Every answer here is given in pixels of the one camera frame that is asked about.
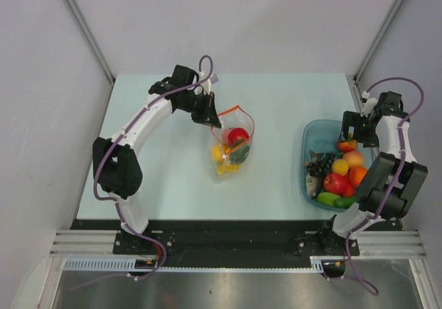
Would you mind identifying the black base bar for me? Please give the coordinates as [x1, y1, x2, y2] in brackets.
[70, 218, 360, 268]

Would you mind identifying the yellow toy banana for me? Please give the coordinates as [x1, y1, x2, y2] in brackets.
[215, 165, 229, 176]

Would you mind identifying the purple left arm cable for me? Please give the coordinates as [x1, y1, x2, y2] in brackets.
[67, 55, 213, 291]

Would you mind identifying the black grape bunch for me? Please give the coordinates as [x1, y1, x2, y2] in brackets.
[306, 150, 336, 178]

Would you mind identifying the green toy pepper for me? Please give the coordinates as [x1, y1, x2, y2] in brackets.
[316, 191, 341, 207]

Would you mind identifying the orange toy orange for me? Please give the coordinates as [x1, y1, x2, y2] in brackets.
[347, 166, 367, 188]

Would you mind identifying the peach toy fruit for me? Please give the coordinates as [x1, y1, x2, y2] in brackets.
[342, 150, 365, 169]

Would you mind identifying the small yellow toy fruit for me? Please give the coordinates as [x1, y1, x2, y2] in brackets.
[331, 159, 349, 176]

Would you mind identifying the green toy lime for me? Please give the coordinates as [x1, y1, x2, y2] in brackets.
[229, 140, 250, 164]

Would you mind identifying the aluminium rail frame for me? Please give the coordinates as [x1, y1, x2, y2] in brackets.
[50, 230, 426, 259]

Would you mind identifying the large red toy apple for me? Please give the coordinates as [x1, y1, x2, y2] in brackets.
[323, 173, 349, 196]

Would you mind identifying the clear orange-zipper zip bag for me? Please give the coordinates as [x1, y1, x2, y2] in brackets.
[209, 105, 256, 183]

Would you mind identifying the green toy cucumber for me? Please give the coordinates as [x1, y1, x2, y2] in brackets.
[334, 195, 356, 209]

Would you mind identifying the white cable duct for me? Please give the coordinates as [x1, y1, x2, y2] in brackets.
[64, 256, 346, 272]

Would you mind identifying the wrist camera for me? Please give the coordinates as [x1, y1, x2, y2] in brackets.
[361, 91, 378, 118]
[201, 74, 219, 95]

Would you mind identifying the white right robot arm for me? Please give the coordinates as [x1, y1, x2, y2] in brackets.
[318, 91, 428, 254]

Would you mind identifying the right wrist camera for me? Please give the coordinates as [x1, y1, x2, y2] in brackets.
[361, 91, 378, 118]

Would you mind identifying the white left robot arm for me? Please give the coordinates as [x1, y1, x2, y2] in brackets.
[93, 65, 222, 254]

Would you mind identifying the grey toy fish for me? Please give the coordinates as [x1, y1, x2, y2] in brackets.
[305, 159, 323, 200]

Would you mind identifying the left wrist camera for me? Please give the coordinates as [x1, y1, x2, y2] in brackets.
[201, 74, 219, 95]

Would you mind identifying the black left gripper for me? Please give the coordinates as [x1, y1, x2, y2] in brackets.
[177, 91, 221, 129]

